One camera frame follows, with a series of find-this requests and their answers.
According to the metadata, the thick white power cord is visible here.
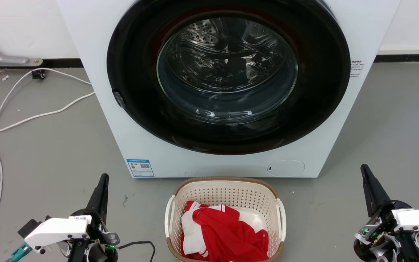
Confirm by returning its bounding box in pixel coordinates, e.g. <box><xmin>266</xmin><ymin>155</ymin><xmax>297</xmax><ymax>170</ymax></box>
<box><xmin>0</xmin><ymin>91</ymin><xmax>96</xmax><ymax>140</ymax></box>

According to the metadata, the blue energy label sticker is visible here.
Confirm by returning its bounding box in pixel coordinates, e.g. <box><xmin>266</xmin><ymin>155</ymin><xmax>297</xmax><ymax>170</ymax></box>
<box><xmin>126</xmin><ymin>158</ymin><xmax>155</xmax><ymax>178</ymax></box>

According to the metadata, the white front-load washing machine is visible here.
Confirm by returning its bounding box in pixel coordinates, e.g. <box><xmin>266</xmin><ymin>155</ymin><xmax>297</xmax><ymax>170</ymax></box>
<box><xmin>56</xmin><ymin>0</ymin><xmax>402</xmax><ymax>179</ymax></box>

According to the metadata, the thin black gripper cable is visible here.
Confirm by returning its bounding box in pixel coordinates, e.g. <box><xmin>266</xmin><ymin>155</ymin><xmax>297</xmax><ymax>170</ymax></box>
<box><xmin>117</xmin><ymin>241</ymin><xmax>156</xmax><ymax>262</ymax></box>

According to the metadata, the round white filter cover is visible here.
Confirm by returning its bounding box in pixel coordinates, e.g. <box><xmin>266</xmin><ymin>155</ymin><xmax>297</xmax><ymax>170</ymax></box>
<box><xmin>267</xmin><ymin>159</ymin><xmax>306</xmax><ymax>178</ymax></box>

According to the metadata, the small black text sticker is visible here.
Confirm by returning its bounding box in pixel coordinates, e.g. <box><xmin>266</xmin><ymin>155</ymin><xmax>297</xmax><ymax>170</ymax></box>
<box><xmin>350</xmin><ymin>60</ymin><xmax>365</xmax><ymax>78</ymax></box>

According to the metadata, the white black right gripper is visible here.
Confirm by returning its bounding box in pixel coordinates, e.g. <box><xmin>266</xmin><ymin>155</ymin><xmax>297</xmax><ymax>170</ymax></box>
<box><xmin>353</xmin><ymin>164</ymin><xmax>419</xmax><ymax>262</ymax></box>

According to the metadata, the cream perforated laundry basket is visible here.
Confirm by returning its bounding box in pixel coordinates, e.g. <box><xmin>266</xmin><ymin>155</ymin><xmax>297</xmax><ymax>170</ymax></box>
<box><xmin>164</xmin><ymin>176</ymin><xmax>287</xmax><ymax>262</ymax></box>

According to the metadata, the teal cable connector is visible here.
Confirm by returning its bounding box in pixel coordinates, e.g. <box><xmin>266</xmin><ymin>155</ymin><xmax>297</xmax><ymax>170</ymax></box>
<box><xmin>7</xmin><ymin>243</ymin><xmax>32</xmax><ymax>262</ymax></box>

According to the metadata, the black round washer door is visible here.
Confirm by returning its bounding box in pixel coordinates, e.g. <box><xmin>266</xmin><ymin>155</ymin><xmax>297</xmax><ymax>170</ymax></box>
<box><xmin>106</xmin><ymin>0</ymin><xmax>351</xmax><ymax>156</ymax></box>

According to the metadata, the red and white garment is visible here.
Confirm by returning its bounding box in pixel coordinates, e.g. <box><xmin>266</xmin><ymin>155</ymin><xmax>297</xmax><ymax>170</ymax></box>
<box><xmin>180</xmin><ymin>201</ymin><xmax>270</xmax><ymax>262</ymax></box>

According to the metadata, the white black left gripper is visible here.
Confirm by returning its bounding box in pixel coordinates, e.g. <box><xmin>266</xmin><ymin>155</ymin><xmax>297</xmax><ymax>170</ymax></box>
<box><xmin>17</xmin><ymin>173</ymin><xmax>120</xmax><ymax>262</ymax></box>

